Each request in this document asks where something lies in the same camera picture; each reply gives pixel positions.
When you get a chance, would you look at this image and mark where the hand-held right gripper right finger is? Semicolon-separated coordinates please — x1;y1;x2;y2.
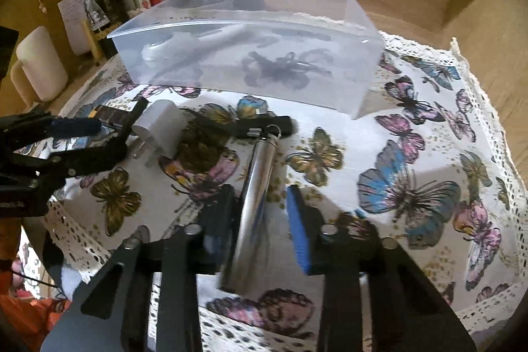
286;184;479;352

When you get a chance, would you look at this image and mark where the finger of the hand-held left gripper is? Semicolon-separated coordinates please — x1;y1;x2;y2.
0;98;149;188
0;110;104;148

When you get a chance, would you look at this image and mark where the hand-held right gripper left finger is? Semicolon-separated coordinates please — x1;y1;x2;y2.
39;183;241;352

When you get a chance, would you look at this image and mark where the silver metal cylinder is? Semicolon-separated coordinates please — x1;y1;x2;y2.
218;124;286;294

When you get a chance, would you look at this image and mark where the dark brown small block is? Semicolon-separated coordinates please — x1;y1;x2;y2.
91;106;135;127

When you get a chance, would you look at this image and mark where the translucent plastic storage box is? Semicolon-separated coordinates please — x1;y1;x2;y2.
107;0;382;120

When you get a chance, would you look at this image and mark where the white power adapter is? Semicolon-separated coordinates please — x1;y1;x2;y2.
131;99;187;160

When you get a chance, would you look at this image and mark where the cream white mug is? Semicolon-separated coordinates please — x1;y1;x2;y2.
10;26;69;106

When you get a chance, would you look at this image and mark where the butterfly print tablecloth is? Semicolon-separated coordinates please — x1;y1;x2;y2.
16;29;525;352

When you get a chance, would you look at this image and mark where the black flashlight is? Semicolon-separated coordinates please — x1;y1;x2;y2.
230;114;296;139

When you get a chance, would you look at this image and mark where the white paper note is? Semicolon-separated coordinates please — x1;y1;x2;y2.
57;0;94;56

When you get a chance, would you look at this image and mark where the orange clothing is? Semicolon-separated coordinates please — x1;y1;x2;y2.
0;292;72;352

